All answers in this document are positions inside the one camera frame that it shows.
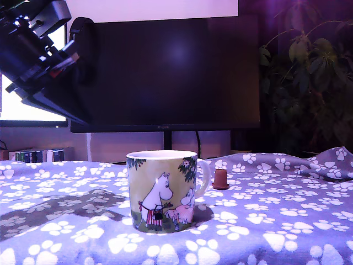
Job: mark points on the brown coffee capsule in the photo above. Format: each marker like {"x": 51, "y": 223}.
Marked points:
{"x": 220, "y": 178}

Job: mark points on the cartoon print coffee mug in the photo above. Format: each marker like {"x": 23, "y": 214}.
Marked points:
{"x": 160, "y": 193}

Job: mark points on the lit computer monitor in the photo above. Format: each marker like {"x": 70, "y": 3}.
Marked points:
{"x": 27, "y": 113}

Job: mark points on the white and blue box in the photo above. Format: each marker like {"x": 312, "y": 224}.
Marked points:
{"x": 49, "y": 156}

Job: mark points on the dark blue box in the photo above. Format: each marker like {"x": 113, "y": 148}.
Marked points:
{"x": 40, "y": 156}

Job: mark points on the black headphones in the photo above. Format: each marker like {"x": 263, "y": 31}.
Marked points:
{"x": 82, "y": 33}

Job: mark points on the brown wooden box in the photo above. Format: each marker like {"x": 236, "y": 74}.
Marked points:
{"x": 3, "y": 155}

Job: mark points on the black switched-off monitor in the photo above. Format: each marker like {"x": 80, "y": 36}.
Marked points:
{"x": 179, "y": 82}

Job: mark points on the potted green plant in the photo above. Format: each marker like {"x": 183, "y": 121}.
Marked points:
{"x": 303, "y": 82}

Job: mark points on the grey paw print cloth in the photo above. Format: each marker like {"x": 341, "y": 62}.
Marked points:
{"x": 275, "y": 207}

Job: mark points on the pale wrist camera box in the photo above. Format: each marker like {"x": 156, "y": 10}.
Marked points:
{"x": 52, "y": 13}

